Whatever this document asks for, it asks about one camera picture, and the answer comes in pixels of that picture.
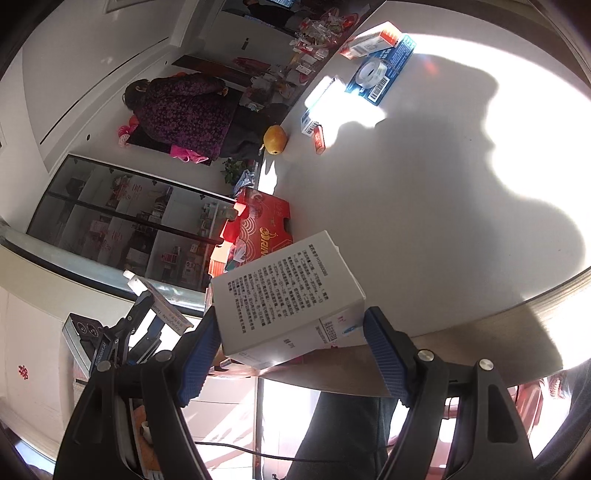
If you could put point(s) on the red-brown wooden chair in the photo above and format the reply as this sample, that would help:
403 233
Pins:
531 401

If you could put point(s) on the orange fruit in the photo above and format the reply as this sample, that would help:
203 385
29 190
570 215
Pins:
275 138

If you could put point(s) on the white blue barcode box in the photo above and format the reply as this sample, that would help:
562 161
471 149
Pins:
309 124

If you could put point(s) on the red cardboard box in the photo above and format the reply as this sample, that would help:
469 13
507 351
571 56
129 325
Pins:
263 226

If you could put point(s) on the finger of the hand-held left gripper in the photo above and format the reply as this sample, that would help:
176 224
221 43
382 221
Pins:
134 314
150 339

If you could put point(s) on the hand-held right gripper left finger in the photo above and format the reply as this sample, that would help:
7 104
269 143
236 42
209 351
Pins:
198 360

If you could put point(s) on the red wall sticker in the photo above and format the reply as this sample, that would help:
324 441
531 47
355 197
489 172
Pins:
23 373

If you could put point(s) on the white red medicine box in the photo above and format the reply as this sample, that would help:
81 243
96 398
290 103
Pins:
369 41

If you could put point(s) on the potted plant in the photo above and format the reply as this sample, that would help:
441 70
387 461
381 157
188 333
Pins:
235 168

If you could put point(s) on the clear tape roll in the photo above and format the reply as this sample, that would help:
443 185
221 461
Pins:
364 81

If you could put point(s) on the dark red wall banner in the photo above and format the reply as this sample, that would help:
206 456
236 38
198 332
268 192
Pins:
203 69

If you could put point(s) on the white box blue side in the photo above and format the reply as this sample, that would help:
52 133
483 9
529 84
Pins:
277 295

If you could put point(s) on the red garland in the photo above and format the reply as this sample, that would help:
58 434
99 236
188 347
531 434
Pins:
124 134

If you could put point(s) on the glass door cabinet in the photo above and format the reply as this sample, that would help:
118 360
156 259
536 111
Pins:
115 217

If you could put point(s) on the blue medicine box rubber band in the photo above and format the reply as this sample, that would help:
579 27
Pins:
401 50

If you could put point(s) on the blue white cloth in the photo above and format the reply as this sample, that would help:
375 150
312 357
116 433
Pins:
244 184

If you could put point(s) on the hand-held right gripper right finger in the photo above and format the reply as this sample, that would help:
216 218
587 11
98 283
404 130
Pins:
388 355

